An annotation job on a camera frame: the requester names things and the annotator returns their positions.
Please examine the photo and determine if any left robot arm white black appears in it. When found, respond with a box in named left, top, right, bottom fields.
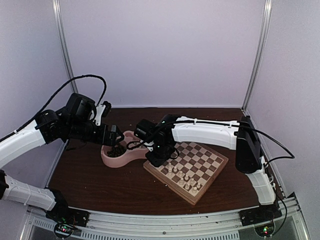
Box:
left=0, top=93, right=124, bottom=222

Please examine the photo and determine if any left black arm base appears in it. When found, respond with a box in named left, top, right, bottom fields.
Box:
left=45, top=208, right=90, bottom=239

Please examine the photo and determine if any dark chess pieces pile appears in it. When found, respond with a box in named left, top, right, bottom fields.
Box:
left=106, top=145, right=127, bottom=158

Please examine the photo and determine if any left aluminium frame post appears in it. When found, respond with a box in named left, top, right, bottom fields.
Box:
left=52, top=0, right=74, bottom=80

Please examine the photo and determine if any front aluminium rail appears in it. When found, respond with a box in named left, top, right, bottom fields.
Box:
left=18, top=197, right=311, bottom=240

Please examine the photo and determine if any right aluminium frame post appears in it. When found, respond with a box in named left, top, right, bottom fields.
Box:
left=241, top=0, right=273, bottom=112

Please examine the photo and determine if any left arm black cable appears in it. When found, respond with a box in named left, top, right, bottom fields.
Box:
left=14, top=74, right=108, bottom=133

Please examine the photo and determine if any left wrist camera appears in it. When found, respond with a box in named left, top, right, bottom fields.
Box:
left=94, top=101, right=112, bottom=126

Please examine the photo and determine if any aluminium frame post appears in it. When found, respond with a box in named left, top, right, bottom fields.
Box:
left=52, top=0, right=74, bottom=80
left=241, top=0, right=273, bottom=112

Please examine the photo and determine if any pink double bowl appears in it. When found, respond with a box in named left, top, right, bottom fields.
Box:
left=100, top=130, right=149, bottom=168

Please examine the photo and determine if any wooden chess board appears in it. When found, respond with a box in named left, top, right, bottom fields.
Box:
left=143, top=142, right=229, bottom=205

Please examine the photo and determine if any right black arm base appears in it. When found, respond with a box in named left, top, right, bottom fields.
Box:
left=239, top=206, right=283, bottom=238

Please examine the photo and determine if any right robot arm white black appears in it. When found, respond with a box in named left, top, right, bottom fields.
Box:
left=134, top=114, right=276, bottom=221

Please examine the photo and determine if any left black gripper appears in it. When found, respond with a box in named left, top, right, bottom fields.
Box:
left=66, top=119, right=124, bottom=147

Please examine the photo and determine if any light chess piece tall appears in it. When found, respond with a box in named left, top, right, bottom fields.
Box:
left=168, top=162, right=173, bottom=176

